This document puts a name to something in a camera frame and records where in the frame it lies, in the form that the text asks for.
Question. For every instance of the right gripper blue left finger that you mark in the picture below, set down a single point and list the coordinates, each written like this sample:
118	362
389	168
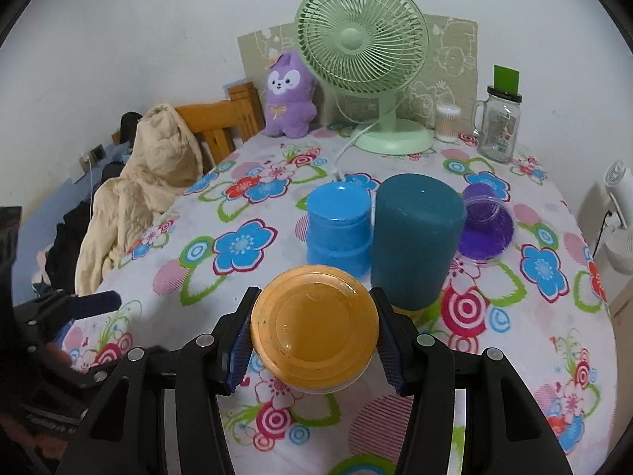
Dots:
123	431

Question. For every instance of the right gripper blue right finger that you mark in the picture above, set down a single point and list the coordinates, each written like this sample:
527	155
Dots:
506	431

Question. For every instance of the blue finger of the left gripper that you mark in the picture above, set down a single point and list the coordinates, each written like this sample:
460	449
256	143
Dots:
60	307

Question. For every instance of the orange plastic cup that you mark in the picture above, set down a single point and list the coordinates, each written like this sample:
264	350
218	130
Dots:
315	328

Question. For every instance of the purple transparent cup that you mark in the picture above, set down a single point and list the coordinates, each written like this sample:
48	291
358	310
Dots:
489	227

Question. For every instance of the dark teal cup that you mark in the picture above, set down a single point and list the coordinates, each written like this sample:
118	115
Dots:
418	222

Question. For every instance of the light blue plastic cup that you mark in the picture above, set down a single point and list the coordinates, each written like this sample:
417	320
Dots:
339	232

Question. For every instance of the left hand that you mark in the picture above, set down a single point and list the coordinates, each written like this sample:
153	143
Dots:
24	435

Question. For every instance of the dark clothes pile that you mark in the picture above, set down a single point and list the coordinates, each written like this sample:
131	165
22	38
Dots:
60	259

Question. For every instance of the beige quilted jacket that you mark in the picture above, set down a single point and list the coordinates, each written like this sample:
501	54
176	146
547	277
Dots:
123	209

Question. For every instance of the white floor fan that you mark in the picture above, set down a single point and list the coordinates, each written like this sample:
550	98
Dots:
614	237

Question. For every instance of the wooden chair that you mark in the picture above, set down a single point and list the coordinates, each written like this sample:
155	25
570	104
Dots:
199	134

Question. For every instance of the glass mason jar mug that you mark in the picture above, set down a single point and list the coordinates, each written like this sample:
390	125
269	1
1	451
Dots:
495	121

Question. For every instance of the purple plush toy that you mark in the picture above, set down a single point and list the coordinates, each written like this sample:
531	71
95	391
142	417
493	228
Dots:
290	87

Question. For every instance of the cotton swab container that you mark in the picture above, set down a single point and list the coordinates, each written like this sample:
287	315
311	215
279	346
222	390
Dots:
446	120

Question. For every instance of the green desk fan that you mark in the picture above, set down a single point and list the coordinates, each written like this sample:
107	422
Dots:
373	50

